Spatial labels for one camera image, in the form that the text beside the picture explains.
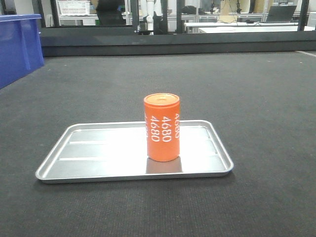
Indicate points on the orange capacitor with white digits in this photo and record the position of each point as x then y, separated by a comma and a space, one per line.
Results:
162, 119

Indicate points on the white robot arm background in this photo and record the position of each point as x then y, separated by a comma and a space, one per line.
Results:
152, 14

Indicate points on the silver metal tray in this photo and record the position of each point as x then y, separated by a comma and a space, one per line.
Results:
117, 151

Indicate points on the white table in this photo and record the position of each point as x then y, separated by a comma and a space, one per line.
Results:
241, 27

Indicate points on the black office chair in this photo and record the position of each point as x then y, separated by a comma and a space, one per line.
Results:
108, 12

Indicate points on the white basket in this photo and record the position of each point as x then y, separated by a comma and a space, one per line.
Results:
74, 7

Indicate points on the blue plastic crate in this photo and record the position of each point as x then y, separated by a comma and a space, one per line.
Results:
20, 47

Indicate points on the dark laptop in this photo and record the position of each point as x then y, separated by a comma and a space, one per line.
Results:
280, 14

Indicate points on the black conveyor rail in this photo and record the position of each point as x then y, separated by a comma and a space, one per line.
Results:
121, 41

